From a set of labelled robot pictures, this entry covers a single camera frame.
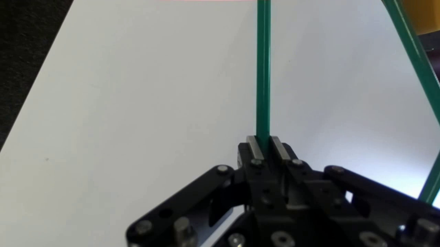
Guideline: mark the white work table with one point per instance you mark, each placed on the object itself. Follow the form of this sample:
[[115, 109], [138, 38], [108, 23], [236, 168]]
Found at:
[[137, 115]]

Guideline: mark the yellow chair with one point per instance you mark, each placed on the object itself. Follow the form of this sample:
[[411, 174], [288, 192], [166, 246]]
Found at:
[[426, 15]]

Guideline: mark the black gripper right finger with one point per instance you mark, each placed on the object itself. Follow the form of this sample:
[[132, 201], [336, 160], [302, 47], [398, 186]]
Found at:
[[330, 211]]

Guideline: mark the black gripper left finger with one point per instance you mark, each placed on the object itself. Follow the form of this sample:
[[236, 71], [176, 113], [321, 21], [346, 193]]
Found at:
[[192, 207]]

